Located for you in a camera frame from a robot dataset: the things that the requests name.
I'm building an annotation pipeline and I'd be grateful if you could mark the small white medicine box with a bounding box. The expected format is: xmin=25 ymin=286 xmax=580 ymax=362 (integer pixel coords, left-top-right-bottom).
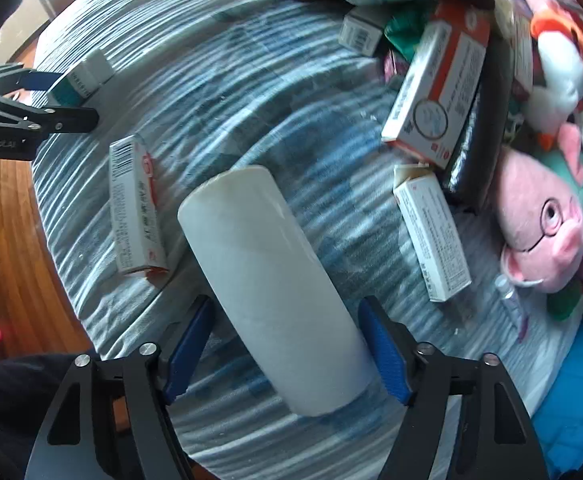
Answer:
xmin=393 ymin=162 xmax=472 ymax=303

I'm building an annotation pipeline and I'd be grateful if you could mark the black glossy box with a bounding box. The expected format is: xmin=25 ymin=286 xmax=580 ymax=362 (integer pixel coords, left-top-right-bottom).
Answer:
xmin=441 ymin=55 xmax=515 ymax=211

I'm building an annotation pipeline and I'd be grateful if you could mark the white plush toy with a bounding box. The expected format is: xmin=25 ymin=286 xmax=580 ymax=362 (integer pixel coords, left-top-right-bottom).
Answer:
xmin=524 ymin=15 xmax=583 ymax=148

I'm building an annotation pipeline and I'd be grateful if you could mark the white red-print box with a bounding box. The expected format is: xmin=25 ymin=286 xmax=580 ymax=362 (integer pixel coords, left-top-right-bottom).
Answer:
xmin=506 ymin=5 xmax=537 ymax=93

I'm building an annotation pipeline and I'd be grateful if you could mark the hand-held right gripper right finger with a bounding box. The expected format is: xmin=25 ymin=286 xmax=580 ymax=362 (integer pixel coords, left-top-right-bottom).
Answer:
xmin=357 ymin=295 xmax=553 ymax=480

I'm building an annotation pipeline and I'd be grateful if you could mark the grey barcode box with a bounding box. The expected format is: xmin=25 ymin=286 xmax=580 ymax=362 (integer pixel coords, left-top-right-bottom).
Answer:
xmin=338 ymin=7 xmax=390 ymax=58

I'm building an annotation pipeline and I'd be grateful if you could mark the pig plush with glasses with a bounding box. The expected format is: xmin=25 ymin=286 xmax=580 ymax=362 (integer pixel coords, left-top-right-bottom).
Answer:
xmin=496 ymin=122 xmax=583 ymax=294

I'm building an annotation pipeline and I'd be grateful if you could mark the small teal box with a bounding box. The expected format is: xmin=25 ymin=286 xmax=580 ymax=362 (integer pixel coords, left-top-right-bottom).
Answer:
xmin=46 ymin=50 xmax=113 ymax=107

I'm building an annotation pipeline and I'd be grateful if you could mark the white paper roll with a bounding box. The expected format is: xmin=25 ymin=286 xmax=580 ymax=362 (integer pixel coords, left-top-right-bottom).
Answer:
xmin=177 ymin=165 xmax=375 ymax=417

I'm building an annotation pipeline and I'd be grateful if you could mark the small purple tube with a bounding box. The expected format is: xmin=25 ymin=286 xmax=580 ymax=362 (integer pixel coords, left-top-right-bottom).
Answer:
xmin=494 ymin=274 xmax=531 ymax=342

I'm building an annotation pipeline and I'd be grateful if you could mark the large red white medicine box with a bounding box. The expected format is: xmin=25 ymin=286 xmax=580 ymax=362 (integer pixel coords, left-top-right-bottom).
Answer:
xmin=381 ymin=1 xmax=491 ymax=170

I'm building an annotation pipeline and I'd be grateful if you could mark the blue plastic storage container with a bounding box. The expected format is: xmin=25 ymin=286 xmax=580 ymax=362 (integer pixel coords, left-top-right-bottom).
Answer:
xmin=531 ymin=305 xmax=583 ymax=480

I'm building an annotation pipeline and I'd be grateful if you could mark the green shiny wrapper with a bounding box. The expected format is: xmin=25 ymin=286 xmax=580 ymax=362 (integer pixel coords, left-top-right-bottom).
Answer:
xmin=384 ymin=5 xmax=428 ymax=61

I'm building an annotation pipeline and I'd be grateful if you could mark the white red-edged medicine box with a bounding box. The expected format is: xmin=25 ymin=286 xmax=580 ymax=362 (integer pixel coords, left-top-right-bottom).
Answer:
xmin=108 ymin=135 xmax=170 ymax=276

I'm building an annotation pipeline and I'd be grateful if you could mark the green plush toy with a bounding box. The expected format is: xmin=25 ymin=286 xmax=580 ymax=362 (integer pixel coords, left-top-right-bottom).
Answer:
xmin=546 ymin=280 xmax=583 ymax=322

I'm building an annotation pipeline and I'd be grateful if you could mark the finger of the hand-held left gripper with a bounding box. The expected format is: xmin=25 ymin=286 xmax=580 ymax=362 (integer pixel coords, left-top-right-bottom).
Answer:
xmin=0 ymin=62 xmax=63 ymax=99
xmin=0 ymin=97 xmax=100 ymax=134

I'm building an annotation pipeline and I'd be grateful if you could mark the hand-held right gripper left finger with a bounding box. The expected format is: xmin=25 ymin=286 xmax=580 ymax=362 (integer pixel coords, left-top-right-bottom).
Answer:
xmin=24 ymin=295 xmax=217 ymax=480

